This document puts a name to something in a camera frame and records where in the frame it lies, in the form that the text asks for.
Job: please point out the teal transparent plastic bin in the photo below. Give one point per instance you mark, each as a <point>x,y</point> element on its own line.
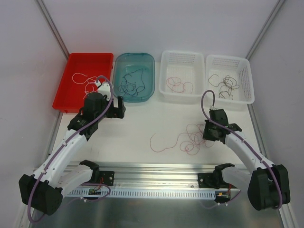
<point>134,77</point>

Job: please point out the red plastic tray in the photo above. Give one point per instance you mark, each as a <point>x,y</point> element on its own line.
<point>78,79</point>

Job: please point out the aluminium frame post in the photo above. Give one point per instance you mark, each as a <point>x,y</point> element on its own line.
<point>50,22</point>
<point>267,24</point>

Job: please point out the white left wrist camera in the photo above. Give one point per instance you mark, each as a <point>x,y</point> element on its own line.
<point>104,89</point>

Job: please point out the white perforated basket left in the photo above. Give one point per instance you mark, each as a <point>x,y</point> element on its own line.
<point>181,78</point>

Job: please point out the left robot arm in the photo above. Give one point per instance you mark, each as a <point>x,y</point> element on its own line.
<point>45,189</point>

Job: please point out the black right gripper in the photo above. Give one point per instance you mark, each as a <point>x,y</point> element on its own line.
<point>211,134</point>

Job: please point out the white perforated basket right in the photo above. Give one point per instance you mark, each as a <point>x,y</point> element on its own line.
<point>230,78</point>

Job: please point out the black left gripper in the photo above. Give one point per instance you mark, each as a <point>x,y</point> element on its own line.
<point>114,109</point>

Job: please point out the aluminium mounting rail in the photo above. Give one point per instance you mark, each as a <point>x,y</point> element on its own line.
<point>120,176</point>

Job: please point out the white perforated basket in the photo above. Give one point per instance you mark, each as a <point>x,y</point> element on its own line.
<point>181,78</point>
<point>230,78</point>

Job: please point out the left aluminium frame post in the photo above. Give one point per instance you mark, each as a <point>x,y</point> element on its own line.
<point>50,22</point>

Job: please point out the right aluminium frame post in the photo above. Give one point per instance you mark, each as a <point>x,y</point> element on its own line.
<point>267,24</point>

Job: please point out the white slotted cable duct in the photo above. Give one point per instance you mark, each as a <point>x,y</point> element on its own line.
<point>144,193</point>

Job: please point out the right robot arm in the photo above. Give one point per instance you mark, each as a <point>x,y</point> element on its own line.
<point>267,184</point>

